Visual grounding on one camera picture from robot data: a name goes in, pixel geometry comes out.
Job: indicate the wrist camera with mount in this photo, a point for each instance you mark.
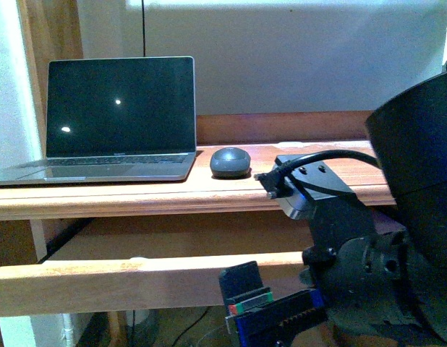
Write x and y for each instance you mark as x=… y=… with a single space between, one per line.
x=307 y=189

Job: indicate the wooden keyboard tray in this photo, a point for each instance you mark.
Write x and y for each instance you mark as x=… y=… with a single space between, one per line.
x=118 y=264

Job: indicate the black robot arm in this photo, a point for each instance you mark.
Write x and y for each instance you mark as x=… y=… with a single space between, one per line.
x=409 y=137

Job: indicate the grey wireless mouse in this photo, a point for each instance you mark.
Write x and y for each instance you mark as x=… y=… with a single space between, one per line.
x=230 y=163

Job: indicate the wooden desk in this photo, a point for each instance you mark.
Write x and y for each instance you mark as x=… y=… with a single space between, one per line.
x=35 y=223

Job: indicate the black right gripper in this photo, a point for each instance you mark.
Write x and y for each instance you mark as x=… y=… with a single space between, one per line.
x=354 y=277

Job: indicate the grey laptop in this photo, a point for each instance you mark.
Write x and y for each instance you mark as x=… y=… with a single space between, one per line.
x=115 y=120

